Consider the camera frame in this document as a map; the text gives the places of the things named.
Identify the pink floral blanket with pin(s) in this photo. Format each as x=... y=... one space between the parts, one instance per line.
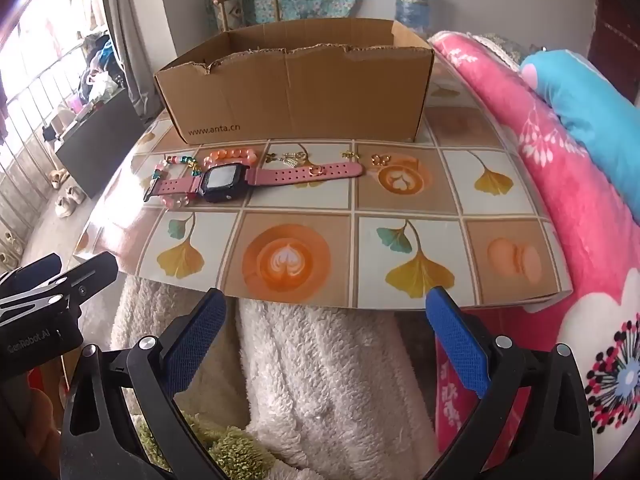
x=550 y=185

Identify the small gold charm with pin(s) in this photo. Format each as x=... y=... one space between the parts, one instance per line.
x=350 y=156

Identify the blue plush pillow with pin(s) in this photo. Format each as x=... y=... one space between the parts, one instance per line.
x=590 y=100

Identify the beige shoe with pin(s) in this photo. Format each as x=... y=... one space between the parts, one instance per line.
x=76 y=195
x=64 y=207

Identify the brown cardboard box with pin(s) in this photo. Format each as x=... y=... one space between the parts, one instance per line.
x=300 y=95

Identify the pile of clutter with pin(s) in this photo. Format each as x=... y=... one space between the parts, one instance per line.
x=100 y=70

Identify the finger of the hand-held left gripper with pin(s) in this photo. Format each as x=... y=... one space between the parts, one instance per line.
x=35 y=272
x=92 y=272

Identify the gold pendant brooch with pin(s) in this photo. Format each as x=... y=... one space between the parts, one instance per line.
x=290 y=157

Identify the white fleece blanket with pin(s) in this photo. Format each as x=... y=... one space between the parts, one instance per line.
x=320 y=385

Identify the gold butterfly earrings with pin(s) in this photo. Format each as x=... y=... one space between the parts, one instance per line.
x=381 y=160

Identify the dark cabinet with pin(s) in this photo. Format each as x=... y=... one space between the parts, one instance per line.
x=95 y=150

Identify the dark red door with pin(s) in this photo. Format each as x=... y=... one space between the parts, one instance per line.
x=620 y=30

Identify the metal window railing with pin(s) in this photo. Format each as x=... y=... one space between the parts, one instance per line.
x=30 y=170

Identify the blue water bottle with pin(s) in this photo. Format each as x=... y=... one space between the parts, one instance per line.
x=414 y=7

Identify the beige slipper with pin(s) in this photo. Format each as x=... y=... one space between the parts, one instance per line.
x=60 y=177

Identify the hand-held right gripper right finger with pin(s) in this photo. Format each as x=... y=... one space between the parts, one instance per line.
x=457 y=345

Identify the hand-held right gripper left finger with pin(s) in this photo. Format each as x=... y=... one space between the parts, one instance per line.
x=197 y=335

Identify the grey knit cushion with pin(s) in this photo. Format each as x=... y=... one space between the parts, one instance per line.
x=505 y=45

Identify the green fluffy cloth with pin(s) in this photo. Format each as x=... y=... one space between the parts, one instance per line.
x=235 y=447

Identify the grey curtain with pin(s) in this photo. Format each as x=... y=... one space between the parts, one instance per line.
x=125 y=35

